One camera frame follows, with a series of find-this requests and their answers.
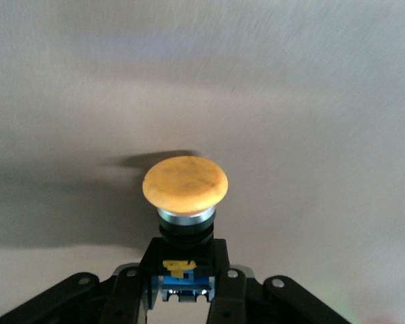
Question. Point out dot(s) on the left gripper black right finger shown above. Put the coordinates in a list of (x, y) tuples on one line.
[(233, 297)]

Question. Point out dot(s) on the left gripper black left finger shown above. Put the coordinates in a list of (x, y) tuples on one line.
[(121, 297)]

